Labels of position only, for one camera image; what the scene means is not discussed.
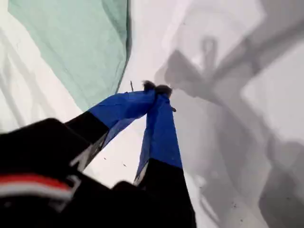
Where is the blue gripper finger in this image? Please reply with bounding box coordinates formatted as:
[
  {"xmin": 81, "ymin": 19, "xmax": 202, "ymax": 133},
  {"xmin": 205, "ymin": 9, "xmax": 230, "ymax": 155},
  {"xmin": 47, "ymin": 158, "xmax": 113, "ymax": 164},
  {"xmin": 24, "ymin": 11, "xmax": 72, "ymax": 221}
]
[
  {"xmin": 133, "ymin": 85, "xmax": 197, "ymax": 228},
  {"xmin": 64, "ymin": 81, "xmax": 157, "ymax": 171}
]

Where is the pale green T-shirt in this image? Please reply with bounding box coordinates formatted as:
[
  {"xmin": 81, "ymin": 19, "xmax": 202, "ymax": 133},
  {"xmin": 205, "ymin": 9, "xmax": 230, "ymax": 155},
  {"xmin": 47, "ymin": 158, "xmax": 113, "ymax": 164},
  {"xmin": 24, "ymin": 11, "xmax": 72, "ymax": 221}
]
[{"xmin": 7, "ymin": 0, "xmax": 133, "ymax": 112}]

